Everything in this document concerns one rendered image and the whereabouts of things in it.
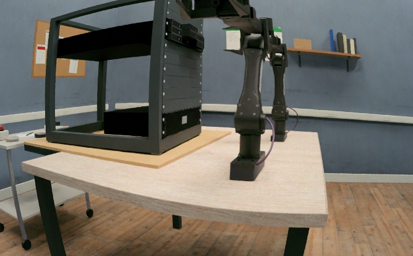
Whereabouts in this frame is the tan wooden board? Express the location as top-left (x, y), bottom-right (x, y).
top-left (24, 130), bottom-right (231, 169)

